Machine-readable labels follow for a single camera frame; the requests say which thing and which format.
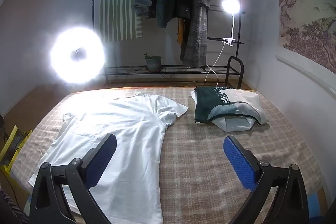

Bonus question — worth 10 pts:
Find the white folded garment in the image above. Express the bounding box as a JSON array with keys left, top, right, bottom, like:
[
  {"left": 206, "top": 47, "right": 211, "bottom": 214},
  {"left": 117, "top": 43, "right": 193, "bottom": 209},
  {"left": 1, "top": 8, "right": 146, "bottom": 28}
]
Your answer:
[{"left": 190, "top": 88, "right": 269, "bottom": 132}]

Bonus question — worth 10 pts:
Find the ring light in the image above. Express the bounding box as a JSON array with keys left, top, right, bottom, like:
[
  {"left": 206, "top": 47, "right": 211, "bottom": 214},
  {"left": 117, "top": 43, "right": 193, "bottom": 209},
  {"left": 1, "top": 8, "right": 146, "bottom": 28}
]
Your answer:
[{"left": 50, "top": 26, "right": 106, "bottom": 84}]

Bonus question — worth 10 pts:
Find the beige plaid blanket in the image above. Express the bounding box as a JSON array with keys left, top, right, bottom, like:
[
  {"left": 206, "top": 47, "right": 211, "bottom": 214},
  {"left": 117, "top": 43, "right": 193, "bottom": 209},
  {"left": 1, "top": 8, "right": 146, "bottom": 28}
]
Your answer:
[{"left": 10, "top": 86, "right": 328, "bottom": 224}]

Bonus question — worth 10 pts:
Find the potted plant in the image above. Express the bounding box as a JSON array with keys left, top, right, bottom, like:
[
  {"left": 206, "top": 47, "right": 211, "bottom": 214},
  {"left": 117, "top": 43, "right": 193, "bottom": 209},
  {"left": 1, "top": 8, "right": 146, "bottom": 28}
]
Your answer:
[{"left": 144, "top": 53, "right": 162, "bottom": 72}]

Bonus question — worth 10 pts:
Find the dark green folded garment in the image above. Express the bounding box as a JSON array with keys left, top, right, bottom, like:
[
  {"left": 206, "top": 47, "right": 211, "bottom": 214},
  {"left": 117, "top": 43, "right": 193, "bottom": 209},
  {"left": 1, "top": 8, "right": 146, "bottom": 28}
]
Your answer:
[{"left": 194, "top": 86, "right": 263, "bottom": 126}]

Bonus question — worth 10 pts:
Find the white clip lamp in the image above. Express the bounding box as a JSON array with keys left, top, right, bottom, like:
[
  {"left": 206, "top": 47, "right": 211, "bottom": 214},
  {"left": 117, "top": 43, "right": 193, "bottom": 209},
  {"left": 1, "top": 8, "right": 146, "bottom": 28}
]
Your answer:
[{"left": 221, "top": 0, "right": 240, "bottom": 47}]

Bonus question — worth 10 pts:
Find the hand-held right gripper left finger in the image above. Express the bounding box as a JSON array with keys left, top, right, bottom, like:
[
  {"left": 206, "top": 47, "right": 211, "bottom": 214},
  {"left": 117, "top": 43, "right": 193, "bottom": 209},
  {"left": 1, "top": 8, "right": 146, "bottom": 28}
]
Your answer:
[{"left": 29, "top": 133, "right": 117, "bottom": 224}]

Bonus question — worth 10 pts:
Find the white lamp cable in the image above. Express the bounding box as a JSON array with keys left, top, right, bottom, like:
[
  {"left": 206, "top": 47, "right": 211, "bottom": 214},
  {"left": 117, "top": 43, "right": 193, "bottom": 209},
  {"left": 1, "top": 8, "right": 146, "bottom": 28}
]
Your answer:
[{"left": 205, "top": 42, "right": 227, "bottom": 89}]

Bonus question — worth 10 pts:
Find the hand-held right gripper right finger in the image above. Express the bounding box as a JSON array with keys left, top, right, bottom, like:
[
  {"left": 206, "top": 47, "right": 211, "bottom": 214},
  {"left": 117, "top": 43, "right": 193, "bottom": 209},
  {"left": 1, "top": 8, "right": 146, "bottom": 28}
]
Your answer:
[{"left": 223, "top": 135, "right": 310, "bottom": 224}]

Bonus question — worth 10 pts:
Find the yellow strap bag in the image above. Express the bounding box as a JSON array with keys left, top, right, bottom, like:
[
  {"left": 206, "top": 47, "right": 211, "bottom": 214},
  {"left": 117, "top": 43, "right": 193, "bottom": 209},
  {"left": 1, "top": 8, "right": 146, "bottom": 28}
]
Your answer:
[{"left": 0, "top": 124, "right": 33, "bottom": 174}]

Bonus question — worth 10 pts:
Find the grey plaid coat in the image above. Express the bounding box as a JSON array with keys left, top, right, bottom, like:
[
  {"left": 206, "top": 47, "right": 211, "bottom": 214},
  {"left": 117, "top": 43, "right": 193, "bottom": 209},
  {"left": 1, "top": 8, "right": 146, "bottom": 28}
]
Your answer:
[{"left": 182, "top": 0, "right": 213, "bottom": 68}]

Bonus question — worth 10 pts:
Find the black metal clothes rack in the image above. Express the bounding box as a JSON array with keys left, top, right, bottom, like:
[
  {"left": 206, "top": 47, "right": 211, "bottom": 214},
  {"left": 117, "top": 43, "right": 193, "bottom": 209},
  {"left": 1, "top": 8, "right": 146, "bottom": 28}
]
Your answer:
[{"left": 92, "top": 0, "right": 246, "bottom": 83}]

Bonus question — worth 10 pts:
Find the white t-shirt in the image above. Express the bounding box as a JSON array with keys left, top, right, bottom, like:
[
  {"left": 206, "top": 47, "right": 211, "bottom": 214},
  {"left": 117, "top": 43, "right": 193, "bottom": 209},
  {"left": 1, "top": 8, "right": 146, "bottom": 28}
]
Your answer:
[{"left": 28, "top": 92, "right": 189, "bottom": 219}]

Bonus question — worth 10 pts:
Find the yellow garment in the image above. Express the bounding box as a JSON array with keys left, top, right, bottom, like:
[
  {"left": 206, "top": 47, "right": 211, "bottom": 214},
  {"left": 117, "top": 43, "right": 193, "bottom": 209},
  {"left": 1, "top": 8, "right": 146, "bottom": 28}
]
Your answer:
[{"left": 176, "top": 18, "right": 189, "bottom": 50}]

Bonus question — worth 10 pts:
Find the landscape wall poster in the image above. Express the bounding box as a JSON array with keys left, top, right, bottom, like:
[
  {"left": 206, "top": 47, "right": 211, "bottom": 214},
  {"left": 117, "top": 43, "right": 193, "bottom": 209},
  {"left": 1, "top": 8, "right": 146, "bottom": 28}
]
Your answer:
[{"left": 272, "top": 0, "right": 336, "bottom": 68}]

